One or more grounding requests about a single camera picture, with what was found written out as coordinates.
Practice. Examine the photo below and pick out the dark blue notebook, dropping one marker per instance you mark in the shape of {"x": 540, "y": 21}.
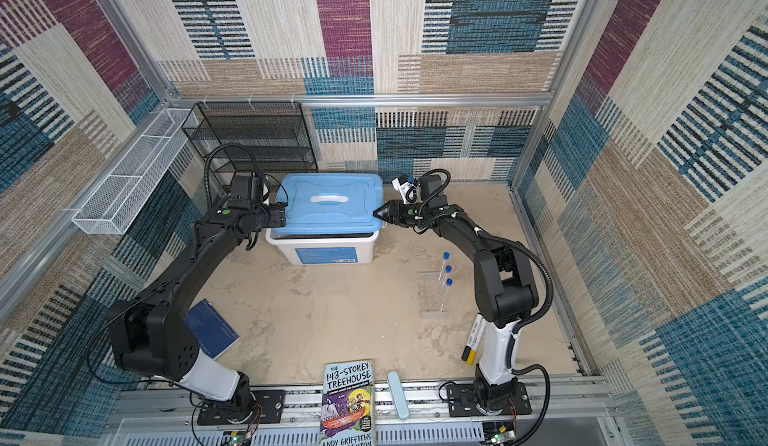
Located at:
{"x": 213, "y": 332}

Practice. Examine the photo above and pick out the light blue case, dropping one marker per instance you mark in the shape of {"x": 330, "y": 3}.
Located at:
{"x": 398, "y": 396}

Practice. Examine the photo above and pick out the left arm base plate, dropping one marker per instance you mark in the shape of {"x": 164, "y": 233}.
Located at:
{"x": 264, "y": 407}

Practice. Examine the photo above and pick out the clear test tube rack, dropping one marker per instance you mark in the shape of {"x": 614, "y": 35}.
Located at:
{"x": 428, "y": 295}

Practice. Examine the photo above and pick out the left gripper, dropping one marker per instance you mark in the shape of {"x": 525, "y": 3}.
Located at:
{"x": 278, "y": 215}

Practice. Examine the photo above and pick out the treehouse paperback book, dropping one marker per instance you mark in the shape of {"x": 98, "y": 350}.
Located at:
{"x": 348, "y": 404}

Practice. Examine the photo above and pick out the blue capped test tube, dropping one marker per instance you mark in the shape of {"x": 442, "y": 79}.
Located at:
{"x": 444, "y": 291}

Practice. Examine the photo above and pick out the blue plastic bin lid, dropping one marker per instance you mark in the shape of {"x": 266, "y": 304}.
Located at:
{"x": 331, "y": 203}

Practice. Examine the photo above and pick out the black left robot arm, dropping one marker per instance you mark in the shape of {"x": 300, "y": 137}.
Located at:
{"x": 149, "y": 335}

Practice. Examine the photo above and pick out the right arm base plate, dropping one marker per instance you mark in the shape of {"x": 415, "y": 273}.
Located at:
{"x": 463, "y": 402}

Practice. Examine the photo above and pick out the black capped white marker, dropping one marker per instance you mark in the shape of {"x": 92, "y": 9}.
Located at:
{"x": 479, "y": 320}

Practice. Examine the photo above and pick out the white plastic storage bin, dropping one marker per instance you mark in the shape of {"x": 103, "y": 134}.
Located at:
{"x": 302, "y": 250}

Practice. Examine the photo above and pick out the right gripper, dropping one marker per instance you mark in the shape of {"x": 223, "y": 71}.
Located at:
{"x": 394, "y": 213}

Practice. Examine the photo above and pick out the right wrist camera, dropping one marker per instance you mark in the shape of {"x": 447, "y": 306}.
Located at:
{"x": 406, "y": 186}

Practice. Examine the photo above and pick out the yellow capped white marker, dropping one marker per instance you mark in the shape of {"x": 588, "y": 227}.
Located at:
{"x": 474, "y": 343}

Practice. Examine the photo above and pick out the black mesh shelf rack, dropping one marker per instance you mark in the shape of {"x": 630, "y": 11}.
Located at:
{"x": 271, "y": 137}

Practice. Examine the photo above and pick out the white wire wall basket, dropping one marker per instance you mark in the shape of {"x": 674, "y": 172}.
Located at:
{"x": 118, "y": 198}

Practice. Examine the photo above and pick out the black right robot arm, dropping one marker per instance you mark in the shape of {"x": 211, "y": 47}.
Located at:
{"x": 512, "y": 287}

